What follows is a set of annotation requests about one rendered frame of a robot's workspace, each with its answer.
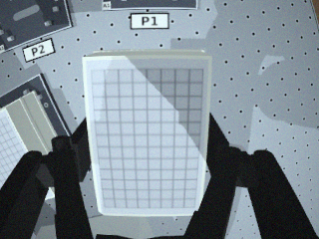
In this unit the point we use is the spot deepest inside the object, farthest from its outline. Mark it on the white label plate reading p1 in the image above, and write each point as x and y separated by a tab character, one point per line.
149	20

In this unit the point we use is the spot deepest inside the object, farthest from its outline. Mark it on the white p2 label plate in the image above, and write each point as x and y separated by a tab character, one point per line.
35	51

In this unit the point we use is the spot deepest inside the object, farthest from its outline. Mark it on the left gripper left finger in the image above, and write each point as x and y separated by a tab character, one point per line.
22	195

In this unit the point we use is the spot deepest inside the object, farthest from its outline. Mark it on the white deep-well block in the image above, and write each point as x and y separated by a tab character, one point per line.
147	116
40	118
18	134

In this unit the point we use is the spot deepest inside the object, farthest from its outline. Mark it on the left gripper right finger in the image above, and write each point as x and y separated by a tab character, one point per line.
277	209

